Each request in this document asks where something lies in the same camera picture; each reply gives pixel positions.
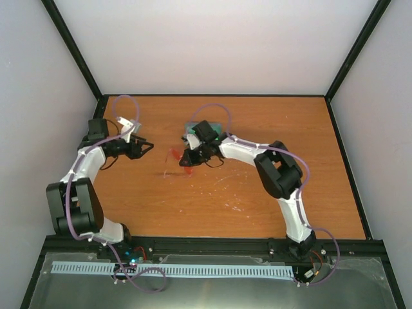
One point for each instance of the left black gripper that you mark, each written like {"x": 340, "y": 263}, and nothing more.
{"x": 134, "y": 149}

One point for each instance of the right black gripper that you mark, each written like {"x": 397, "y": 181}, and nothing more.
{"x": 190, "y": 161}

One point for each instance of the red transparent sunglasses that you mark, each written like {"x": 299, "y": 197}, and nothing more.
{"x": 172, "y": 167}

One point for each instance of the grey-green glasses case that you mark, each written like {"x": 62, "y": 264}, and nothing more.
{"x": 204, "y": 130}

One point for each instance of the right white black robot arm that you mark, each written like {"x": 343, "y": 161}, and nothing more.
{"x": 277, "y": 168}

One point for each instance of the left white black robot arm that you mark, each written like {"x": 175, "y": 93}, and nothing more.
{"x": 73, "y": 202}

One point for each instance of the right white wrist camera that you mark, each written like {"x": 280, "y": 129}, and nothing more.
{"x": 191, "y": 141}

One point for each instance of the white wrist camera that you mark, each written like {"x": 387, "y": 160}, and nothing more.
{"x": 128, "y": 128}
{"x": 191, "y": 141}

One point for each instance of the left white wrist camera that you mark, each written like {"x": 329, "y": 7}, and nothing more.
{"x": 128, "y": 128}

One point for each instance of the black aluminium front rail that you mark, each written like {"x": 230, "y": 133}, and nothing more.
{"x": 269, "y": 249}

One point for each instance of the left controller board with wires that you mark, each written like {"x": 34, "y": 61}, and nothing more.
{"x": 135, "y": 256}

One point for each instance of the light blue slotted cable duct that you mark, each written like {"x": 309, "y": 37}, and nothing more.
{"x": 175, "y": 270}

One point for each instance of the left black frame post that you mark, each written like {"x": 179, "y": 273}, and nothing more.
{"x": 64, "y": 32}

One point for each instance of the black frame post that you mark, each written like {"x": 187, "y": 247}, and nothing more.
{"x": 360, "y": 42}
{"x": 64, "y": 32}

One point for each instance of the right connector with wires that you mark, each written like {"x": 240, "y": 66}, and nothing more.
{"x": 316, "y": 262}

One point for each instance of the right black frame post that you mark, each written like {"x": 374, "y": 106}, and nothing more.
{"x": 360, "y": 42}

